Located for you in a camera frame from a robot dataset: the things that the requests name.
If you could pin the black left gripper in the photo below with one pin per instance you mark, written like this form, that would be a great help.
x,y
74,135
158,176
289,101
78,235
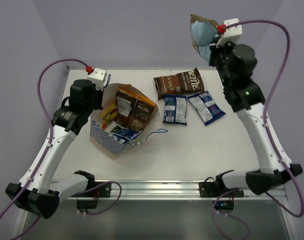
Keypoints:
x,y
97,99

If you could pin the dark brown chips bag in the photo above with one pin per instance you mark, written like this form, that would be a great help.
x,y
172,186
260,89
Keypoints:
x,y
132,113

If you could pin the blue white snack bag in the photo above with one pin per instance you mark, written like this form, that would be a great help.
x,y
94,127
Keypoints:
x,y
206,107

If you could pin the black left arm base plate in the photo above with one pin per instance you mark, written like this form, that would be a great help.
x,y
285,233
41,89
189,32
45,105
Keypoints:
x,y
89,201

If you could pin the dark blue snack bag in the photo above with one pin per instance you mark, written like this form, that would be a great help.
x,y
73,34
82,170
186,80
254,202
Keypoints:
x,y
175,109

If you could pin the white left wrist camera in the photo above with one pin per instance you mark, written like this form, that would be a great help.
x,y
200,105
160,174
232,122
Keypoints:
x,y
97,76

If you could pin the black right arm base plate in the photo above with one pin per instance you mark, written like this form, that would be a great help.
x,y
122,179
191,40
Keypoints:
x,y
207,189

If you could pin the blue checkered paper bag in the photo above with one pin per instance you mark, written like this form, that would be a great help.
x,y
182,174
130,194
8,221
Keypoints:
x,y
104,137

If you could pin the colourful red candy bag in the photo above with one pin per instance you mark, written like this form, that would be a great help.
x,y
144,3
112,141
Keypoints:
x,y
109,115

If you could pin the blue white milk snack pack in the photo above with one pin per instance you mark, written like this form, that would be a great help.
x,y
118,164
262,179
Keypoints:
x,y
123,135

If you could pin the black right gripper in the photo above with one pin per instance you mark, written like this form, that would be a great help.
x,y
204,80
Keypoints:
x,y
217,48

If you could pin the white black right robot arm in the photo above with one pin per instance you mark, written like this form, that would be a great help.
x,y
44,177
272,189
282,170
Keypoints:
x,y
275,167

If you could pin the brown kettle chips bag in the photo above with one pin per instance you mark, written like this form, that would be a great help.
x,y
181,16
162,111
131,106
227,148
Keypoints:
x,y
182,83

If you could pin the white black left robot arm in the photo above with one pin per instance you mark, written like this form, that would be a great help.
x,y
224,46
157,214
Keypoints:
x,y
35,191

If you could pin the aluminium mounting rail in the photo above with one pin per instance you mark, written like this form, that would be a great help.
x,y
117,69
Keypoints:
x,y
176,190

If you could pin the orange brown snack bag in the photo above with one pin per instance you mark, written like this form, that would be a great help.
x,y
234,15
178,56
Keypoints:
x,y
133,92

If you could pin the light blue snack bag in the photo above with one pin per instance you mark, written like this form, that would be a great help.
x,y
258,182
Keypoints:
x,y
203,31

